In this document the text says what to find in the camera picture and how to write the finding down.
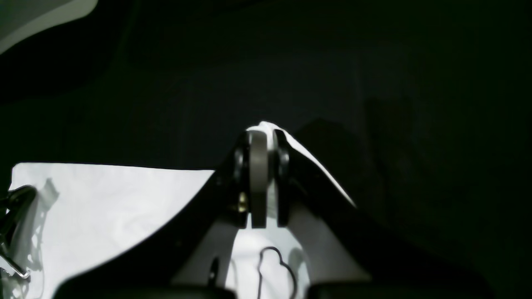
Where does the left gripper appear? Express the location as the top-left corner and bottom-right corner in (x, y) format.
(0, 185), (37, 279)

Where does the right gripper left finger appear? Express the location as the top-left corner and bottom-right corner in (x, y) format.
(54, 130), (268, 299)

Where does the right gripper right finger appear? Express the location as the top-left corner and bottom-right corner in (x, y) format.
(274, 130), (494, 299)

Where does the white printed t-shirt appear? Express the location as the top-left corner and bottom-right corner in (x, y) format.
(8, 121), (357, 299)

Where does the black table cloth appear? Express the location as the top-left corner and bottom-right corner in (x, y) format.
(1, 0), (531, 299)

